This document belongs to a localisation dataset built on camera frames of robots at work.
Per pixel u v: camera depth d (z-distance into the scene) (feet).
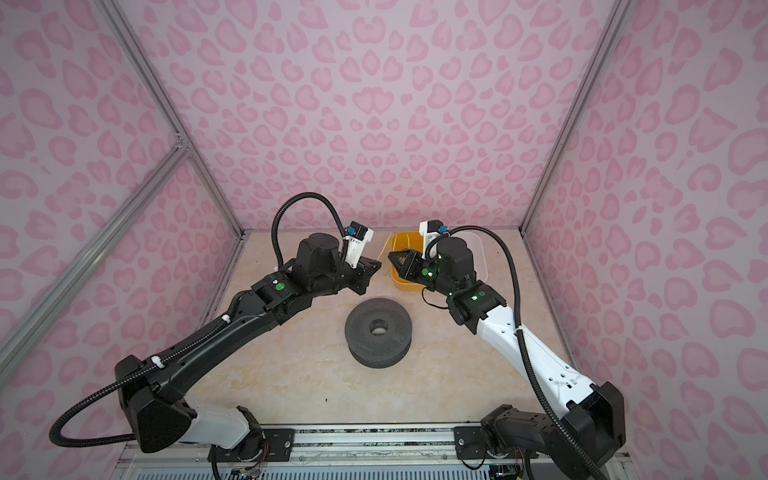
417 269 2.07
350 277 2.03
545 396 1.28
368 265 2.04
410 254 2.14
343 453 2.37
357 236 1.97
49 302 1.83
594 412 1.30
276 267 1.86
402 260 2.26
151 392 1.29
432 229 2.14
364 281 2.05
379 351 2.69
